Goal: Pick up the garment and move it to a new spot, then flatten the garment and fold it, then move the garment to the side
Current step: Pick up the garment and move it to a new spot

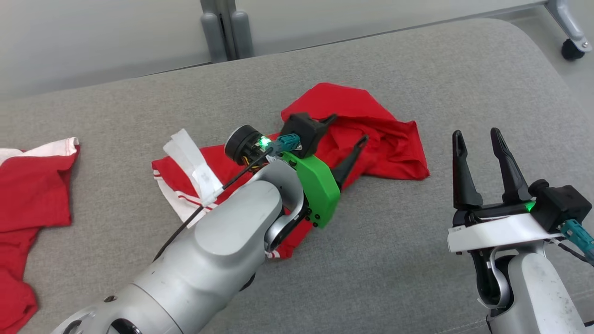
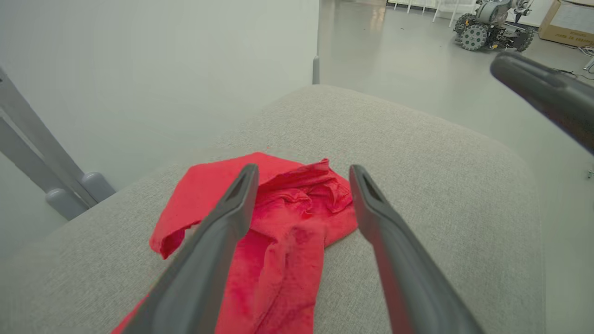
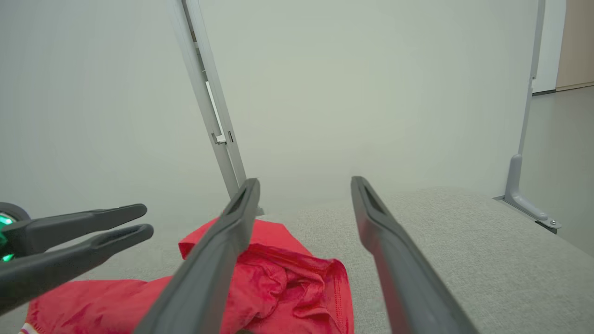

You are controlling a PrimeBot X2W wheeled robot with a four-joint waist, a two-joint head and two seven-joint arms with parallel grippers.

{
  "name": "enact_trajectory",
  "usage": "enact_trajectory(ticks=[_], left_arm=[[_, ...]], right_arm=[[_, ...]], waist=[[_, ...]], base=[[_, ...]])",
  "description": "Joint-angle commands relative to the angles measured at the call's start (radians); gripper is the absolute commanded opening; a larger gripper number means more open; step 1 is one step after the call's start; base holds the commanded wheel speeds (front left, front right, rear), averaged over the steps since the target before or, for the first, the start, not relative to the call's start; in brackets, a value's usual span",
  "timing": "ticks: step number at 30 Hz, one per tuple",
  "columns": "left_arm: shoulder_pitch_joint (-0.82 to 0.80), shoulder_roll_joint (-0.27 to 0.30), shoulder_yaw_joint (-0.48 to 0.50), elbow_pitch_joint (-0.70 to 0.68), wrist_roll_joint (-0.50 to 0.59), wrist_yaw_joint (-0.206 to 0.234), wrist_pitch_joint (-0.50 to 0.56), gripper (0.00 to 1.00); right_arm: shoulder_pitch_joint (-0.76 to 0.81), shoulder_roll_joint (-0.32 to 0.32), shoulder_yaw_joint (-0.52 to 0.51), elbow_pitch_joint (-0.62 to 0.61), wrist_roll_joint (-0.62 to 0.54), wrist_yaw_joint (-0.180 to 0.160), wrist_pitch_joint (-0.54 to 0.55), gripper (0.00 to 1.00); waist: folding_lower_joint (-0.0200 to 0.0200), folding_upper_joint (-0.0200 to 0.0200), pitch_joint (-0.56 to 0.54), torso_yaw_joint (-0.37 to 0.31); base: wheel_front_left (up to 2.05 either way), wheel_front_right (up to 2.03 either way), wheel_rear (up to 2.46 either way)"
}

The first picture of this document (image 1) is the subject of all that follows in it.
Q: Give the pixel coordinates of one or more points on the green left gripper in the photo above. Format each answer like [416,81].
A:
[320,190]

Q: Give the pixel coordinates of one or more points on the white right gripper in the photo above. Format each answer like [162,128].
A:
[501,232]

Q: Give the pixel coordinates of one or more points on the red shirt with white sleeve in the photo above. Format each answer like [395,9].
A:
[390,139]

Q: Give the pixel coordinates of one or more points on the red shorts with white stripe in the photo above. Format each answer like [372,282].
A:
[32,185]

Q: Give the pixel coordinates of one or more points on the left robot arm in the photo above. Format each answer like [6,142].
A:
[209,260]

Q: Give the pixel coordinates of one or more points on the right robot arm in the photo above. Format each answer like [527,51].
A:
[538,287]

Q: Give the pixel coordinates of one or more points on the black round left wrist module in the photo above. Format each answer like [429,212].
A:
[239,141]

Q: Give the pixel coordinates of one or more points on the white tape tag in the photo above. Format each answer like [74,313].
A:
[195,167]

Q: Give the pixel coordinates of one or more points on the black caster wheel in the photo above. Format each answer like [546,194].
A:
[572,50]

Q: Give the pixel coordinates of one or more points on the grey metal table leg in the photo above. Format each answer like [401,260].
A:
[566,18]

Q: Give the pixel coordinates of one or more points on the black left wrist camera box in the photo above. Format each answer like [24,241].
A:
[301,130]

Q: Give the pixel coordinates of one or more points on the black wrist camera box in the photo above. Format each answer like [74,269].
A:
[561,204]
[301,130]

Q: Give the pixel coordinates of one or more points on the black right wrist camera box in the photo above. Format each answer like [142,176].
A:
[561,204]

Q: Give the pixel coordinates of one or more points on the grey partition post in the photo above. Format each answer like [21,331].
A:
[227,32]

